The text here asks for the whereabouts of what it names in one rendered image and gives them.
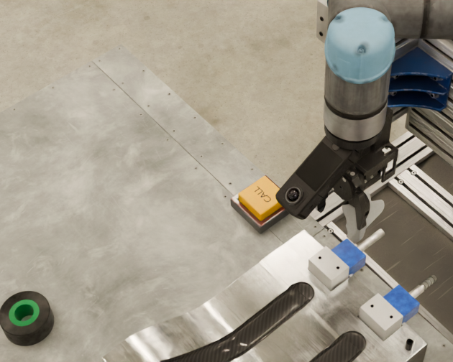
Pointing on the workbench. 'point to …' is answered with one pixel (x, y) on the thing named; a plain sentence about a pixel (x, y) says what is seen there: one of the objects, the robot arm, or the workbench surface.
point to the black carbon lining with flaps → (253, 335)
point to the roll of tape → (37, 309)
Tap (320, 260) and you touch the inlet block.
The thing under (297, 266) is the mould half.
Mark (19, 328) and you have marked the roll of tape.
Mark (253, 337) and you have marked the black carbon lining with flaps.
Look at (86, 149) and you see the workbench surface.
